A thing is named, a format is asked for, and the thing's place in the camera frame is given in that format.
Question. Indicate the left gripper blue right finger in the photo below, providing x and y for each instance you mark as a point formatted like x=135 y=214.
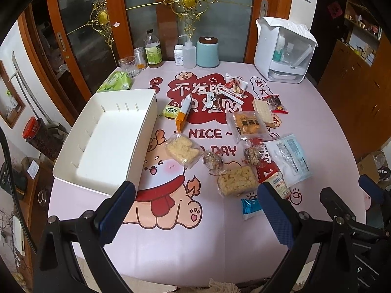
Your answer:
x=277 y=211

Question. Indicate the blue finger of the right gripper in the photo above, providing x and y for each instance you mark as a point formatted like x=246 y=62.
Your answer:
x=371 y=188

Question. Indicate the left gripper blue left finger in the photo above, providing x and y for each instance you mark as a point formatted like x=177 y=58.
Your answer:
x=112 y=212

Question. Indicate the blue foil small packet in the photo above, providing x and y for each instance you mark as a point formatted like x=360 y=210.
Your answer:
x=251 y=207

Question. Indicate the cream red small packet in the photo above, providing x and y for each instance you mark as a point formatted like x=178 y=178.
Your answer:
x=277 y=182

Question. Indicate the rice puff cake pack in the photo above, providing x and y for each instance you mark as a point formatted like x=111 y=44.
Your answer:
x=237 y=181

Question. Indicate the white blue pouch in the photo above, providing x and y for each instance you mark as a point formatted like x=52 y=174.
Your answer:
x=289 y=156

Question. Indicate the nut ball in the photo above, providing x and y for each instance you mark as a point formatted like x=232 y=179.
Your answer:
x=214 y=163
x=253 y=152

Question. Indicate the rice puff cake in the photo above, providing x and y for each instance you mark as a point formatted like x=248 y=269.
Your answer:
x=183 y=150

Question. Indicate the brown cracker pack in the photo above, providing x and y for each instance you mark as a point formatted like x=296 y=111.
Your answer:
x=246 y=125

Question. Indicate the red dark snack packet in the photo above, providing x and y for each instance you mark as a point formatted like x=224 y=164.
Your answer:
x=275 y=104

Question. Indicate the wafer biscuit pack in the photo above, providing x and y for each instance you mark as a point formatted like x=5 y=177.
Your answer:
x=261 y=107

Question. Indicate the white orange snack stick pack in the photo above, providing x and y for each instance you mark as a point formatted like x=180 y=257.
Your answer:
x=183 y=113

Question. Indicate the small green yellow packet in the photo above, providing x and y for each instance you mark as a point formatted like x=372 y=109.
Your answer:
x=170 y=111

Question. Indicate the small dark candy packet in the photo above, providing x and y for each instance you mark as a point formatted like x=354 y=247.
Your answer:
x=214 y=101

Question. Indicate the red white jujube snack bag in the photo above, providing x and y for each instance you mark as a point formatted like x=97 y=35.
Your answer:
x=235 y=86

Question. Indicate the white plastic storage bin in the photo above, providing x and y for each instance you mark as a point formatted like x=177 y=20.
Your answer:
x=108 y=143

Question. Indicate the red lid dark jar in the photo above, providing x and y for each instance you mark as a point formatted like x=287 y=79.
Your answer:
x=38 y=135

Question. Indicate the green tissue pack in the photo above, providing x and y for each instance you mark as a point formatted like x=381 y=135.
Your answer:
x=117 y=81

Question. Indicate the clear drinking glass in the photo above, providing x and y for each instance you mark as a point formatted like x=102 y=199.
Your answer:
x=129 y=65

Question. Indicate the small spice jar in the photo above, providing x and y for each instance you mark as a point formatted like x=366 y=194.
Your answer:
x=140 y=57

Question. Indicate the white desktop organizer box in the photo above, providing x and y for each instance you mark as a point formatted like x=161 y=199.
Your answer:
x=284 y=50

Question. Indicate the glass bottle green label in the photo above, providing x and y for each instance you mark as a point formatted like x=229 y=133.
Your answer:
x=153 y=49

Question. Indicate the translucent squeeze bottle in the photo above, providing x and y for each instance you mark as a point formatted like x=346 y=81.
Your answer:
x=188 y=52

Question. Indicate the white pill bottle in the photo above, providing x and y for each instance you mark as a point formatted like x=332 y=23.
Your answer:
x=178 y=55

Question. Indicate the light blue canister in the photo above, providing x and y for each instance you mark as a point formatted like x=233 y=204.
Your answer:
x=207 y=52

